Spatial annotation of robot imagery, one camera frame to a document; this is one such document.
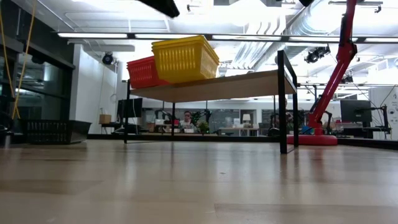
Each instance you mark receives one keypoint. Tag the white table lamp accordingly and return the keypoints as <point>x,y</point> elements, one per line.
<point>246,117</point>

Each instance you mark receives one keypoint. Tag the black spotlight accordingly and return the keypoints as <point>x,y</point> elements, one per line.
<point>315,55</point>
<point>108,58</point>

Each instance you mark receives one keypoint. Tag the cardboard box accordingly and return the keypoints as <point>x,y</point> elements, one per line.
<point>105,119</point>

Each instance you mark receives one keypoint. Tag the person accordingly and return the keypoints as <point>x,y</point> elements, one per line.
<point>287,119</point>
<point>187,123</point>

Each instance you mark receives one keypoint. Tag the wooden shelf black metal frame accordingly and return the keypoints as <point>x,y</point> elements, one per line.
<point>217,88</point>

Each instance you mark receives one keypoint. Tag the black plastic basket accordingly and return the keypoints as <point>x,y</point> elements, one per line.
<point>56,132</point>

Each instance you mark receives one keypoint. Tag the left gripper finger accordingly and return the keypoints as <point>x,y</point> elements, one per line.
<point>164,7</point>

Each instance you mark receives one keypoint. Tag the black monitor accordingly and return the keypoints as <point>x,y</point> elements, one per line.
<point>133,108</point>
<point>356,112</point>

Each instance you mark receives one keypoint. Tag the long white light bar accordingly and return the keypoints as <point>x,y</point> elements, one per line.
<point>93,35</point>

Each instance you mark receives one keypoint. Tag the small green plant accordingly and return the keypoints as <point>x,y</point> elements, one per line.
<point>203,126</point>

